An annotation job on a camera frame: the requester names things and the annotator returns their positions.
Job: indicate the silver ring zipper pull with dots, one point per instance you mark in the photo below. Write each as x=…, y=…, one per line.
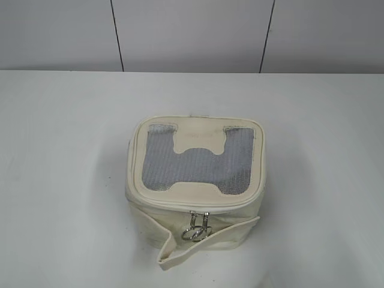
x=193, y=231
x=204, y=230

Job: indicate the cream zippered cosmetic bag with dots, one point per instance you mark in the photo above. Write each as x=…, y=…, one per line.
x=179, y=164

